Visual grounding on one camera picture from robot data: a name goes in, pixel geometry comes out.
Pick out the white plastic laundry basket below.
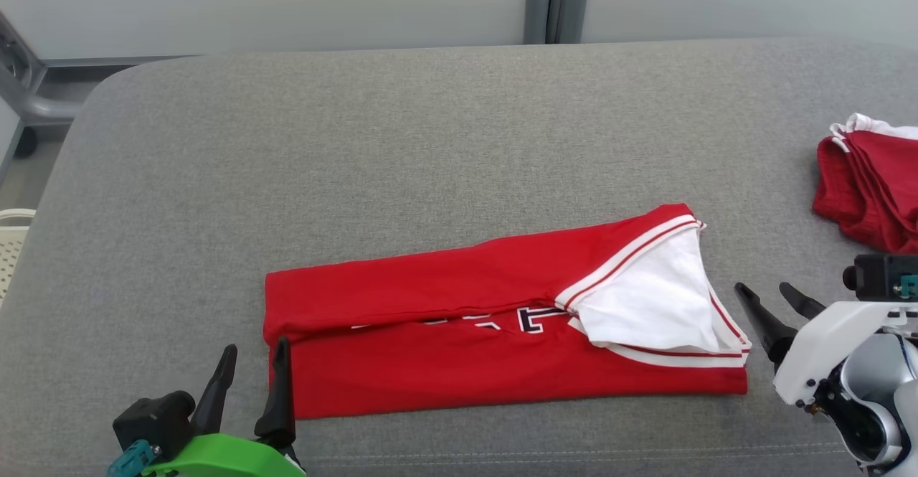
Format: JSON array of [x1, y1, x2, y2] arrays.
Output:
[[0, 208, 37, 307]]

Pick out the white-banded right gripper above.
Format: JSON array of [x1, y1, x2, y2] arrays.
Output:
[[734, 283, 918, 406]]

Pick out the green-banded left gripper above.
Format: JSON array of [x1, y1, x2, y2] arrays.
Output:
[[142, 336, 306, 477]]

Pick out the red shorts with white stripe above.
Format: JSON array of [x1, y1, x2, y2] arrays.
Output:
[[812, 113, 918, 254]]

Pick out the grey partition post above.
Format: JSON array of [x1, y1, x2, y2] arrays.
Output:
[[524, 0, 590, 45]]

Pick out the red white basketball jersey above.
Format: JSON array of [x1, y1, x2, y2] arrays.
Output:
[[262, 203, 752, 420]]

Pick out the left cable with teal connector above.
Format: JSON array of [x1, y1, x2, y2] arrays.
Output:
[[108, 440, 162, 477]]

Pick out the grey metal frame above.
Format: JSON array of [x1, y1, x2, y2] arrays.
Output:
[[0, 11, 85, 160]]

